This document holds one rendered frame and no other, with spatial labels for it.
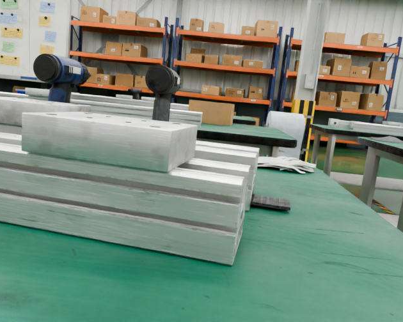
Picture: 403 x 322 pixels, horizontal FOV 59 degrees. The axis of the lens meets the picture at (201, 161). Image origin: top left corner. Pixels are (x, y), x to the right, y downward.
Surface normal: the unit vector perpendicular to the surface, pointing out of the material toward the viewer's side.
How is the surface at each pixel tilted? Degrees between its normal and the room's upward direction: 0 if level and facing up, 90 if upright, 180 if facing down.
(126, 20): 91
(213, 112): 89
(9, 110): 90
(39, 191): 90
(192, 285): 0
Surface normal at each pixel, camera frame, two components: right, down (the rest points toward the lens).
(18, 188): -0.22, 0.14
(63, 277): 0.10, -0.98
